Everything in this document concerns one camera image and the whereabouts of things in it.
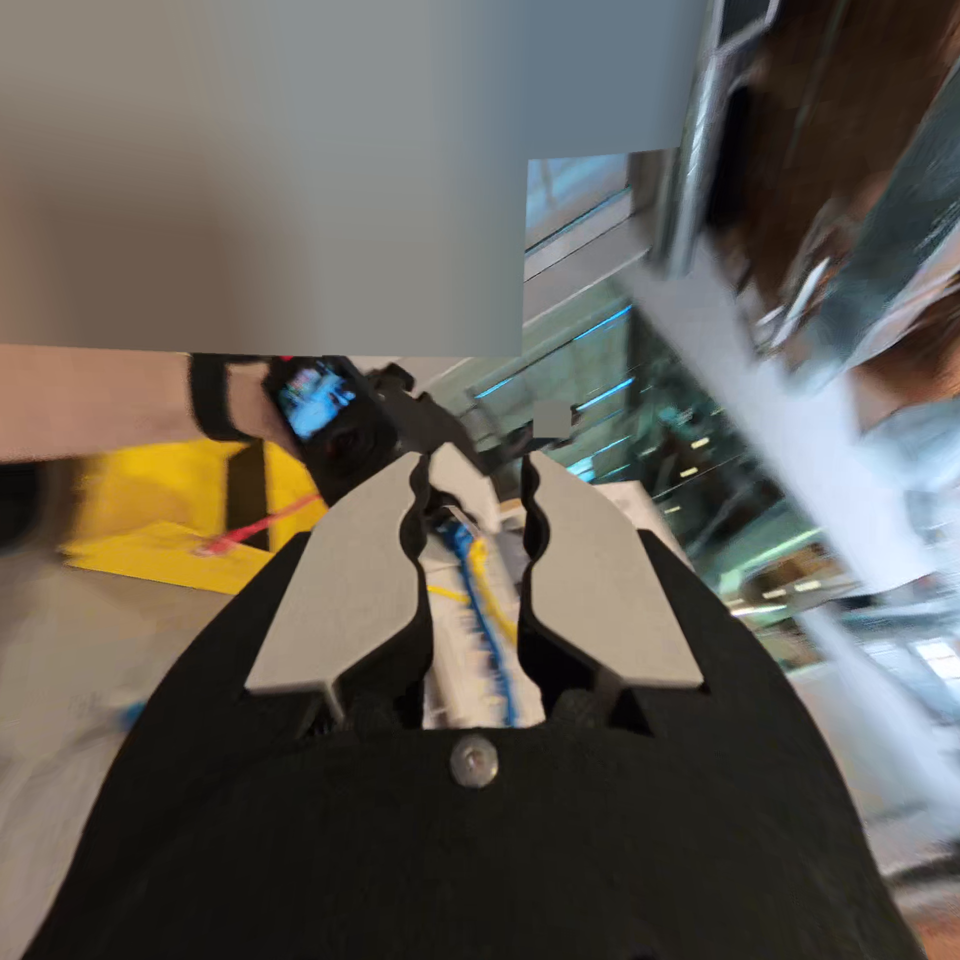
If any yellow ethernet cable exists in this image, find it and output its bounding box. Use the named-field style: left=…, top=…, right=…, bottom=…
left=426, top=538, right=520, bottom=648

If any red ethernet cable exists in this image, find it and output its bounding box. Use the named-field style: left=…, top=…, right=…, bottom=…
left=189, top=490, right=329, bottom=561

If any person's left forearm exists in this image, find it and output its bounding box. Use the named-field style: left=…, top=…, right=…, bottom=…
left=0, top=343, right=198, bottom=464

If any yellow plastic bin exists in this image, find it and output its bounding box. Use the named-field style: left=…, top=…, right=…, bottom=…
left=62, top=438, right=333, bottom=599

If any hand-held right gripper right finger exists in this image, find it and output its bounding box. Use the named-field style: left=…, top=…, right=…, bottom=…
left=516, top=450, right=708, bottom=693

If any black wristband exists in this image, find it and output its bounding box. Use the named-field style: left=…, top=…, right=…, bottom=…
left=188, top=353, right=262, bottom=444

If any blue ethernet cable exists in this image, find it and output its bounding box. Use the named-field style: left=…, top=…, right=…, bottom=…
left=437, top=520, right=524, bottom=730

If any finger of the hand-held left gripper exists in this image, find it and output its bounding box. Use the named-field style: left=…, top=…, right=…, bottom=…
left=427, top=441, right=501, bottom=528

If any person's left hand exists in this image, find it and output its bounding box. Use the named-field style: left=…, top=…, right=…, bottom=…
left=226, top=363, right=300, bottom=453

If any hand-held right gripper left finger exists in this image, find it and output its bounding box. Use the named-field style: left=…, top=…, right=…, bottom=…
left=244, top=450, right=434, bottom=696

